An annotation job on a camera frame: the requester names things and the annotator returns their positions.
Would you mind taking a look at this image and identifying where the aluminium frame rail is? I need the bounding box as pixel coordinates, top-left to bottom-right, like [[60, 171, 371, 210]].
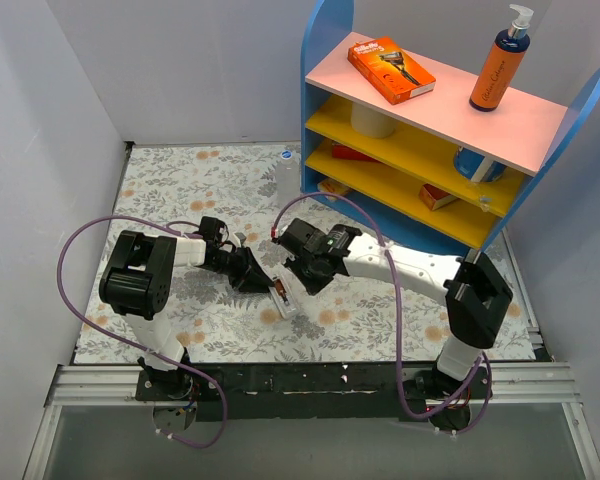
[[25, 362, 600, 479]]

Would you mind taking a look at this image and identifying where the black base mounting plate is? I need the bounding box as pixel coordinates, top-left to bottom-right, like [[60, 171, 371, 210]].
[[134, 359, 494, 426]]

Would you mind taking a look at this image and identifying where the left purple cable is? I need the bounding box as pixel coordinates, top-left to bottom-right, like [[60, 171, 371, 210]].
[[56, 215, 229, 450]]

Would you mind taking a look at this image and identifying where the white orange small box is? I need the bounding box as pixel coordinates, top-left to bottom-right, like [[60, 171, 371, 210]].
[[316, 178, 352, 203]]

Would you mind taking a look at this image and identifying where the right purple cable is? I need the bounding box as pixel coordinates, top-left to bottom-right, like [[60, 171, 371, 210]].
[[269, 192, 494, 435]]

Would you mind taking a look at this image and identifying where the orange razor box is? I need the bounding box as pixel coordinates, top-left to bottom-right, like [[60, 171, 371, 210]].
[[347, 37, 436, 105]]

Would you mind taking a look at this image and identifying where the blue shelf with coloured boards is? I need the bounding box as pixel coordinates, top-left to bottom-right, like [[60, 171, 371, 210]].
[[300, 1, 600, 254]]

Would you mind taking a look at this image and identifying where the orange pump lotion bottle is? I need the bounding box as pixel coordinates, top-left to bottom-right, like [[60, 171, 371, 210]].
[[469, 4, 534, 112]]

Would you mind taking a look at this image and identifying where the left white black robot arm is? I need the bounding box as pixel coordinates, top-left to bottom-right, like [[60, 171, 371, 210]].
[[99, 216, 274, 400]]

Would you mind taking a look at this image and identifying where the white remote control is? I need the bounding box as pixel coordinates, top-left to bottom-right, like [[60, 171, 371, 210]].
[[270, 275, 300, 320]]

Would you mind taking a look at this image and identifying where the purple cable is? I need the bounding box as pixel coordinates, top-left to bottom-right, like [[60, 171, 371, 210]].
[[269, 192, 494, 435], [56, 215, 229, 450]]

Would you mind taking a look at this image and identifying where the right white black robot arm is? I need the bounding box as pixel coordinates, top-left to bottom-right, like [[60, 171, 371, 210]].
[[273, 219, 513, 398]]

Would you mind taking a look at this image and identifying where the clear plastic water bottle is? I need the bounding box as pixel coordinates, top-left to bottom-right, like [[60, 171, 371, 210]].
[[275, 150, 301, 208]]

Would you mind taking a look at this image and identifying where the red flat box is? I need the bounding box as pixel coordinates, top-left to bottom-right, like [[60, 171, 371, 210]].
[[331, 142, 375, 162]]

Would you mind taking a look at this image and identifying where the floral patterned table mat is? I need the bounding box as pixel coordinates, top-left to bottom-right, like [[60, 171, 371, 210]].
[[72, 143, 539, 364]]

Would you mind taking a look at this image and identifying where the white paper roll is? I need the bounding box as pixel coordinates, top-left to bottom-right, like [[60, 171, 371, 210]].
[[350, 103, 396, 139]]

